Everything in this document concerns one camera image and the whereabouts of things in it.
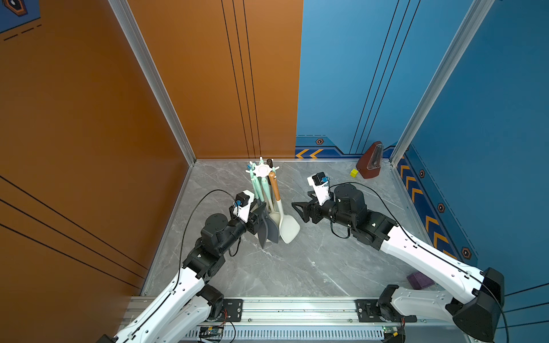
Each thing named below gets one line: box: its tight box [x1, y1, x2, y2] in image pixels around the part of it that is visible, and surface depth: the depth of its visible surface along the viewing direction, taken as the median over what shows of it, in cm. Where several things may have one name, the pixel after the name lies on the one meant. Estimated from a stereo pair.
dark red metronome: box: [355, 141, 384, 179], surface depth 110 cm
